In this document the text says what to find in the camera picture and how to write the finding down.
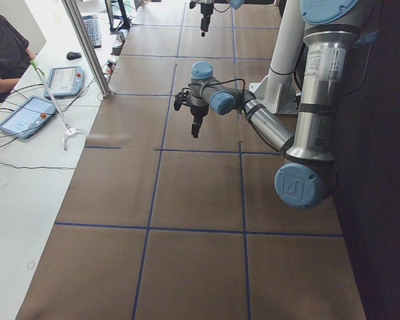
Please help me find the brown paper table cover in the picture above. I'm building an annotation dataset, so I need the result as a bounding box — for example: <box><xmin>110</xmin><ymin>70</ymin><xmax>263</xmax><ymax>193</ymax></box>
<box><xmin>17</xmin><ymin>1</ymin><xmax>365</xmax><ymax>319</ymax></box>

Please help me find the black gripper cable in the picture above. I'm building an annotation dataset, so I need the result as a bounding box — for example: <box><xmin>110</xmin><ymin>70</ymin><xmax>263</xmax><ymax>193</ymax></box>
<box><xmin>181</xmin><ymin>78</ymin><xmax>251</xmax><ymax>117</ymax></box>

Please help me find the reacher grabber tool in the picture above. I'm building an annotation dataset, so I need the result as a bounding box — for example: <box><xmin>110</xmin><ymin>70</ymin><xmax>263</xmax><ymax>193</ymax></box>
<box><xmin>30</xmin><ymin>60</ymin><xmax>86</xmax><ymax>151</ymax></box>

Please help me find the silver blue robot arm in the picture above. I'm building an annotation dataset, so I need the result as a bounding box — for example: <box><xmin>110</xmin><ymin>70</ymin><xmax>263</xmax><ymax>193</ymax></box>
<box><xmin>174</xmin><ymin>1</ymin><xmax>382</xmax><ymax>209</ymax></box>
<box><xmin>189</xmin><ymin>0</ymin><xmax>244</xmax><ymax>37</ymax></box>

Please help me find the blue teach pendant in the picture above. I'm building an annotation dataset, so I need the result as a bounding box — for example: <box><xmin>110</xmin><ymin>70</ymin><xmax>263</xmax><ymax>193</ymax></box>
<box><xmin>47</xmin><ymin>66</ymin><xmax>84</xmax><ymax>99</ymax></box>
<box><xmin>0</xmin><ymin>96</ymin><xmax>57</xmax><ymax>139</ymax></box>

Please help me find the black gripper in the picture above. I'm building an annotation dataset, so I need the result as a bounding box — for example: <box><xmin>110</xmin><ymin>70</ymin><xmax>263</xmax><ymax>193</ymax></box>
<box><xmin>189</xmin><ymin>0</ymin><xmax>215</xmax><ymax>37</ymax></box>
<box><xmin>173</xmin><ymin>89</ymin><xmax>205</xmax><ymax>138</ymax></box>

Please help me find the aluminium frame post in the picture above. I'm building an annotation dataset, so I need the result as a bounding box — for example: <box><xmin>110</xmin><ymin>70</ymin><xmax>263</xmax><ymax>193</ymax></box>
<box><xmin>61</xmin><ymin>0</ymin><xmax>111</xmax><ymax>98</ymax></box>

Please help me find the black monitor stand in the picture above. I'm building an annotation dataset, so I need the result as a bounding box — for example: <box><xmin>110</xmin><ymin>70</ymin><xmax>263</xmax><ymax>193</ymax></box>
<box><xmin>105</xmin><ymin>0</ymin><xmax>131</xmax><ymax>34</ymax></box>

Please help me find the black keyboard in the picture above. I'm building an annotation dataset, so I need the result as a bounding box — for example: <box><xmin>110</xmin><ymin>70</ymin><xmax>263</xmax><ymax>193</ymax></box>
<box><xmin>82</xmin><ymin>15</ymin><xmax>102</xmax><ymax>49</ymax></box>

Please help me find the person in black shirt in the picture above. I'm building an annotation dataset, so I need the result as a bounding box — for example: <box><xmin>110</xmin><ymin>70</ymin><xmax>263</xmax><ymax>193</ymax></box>
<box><xmin>0</xmin><ymin>15</ymin><xmax>37</xmax><ymax>102</ymax></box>

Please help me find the black computer mouse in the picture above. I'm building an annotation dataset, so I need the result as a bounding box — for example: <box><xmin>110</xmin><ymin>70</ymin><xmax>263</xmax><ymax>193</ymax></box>
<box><xmin>66</xmin><ymin>51</ymin><xmax>82</xmax><ymax>61</ymax></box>

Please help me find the near blue teach pendant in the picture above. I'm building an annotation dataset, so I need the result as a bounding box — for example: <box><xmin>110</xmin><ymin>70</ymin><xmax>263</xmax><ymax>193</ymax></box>
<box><xmin>0</xmin><ymin>96</ymin><xmax>57</xmax><ymax>139</ymax></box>

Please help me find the far blue teach pendant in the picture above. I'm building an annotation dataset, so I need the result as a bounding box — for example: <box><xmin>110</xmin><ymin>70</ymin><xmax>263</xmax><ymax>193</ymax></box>
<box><xmin>47</xmin><ymin>66</ymin><xmax>84</xmax><ymax>99</ymax></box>

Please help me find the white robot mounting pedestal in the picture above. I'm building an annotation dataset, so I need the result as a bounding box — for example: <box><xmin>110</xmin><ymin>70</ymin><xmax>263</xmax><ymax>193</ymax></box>
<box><xmin>251</xmin><ymin>0</ymin><xmax>305</xmax><ymax>115</ymax></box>

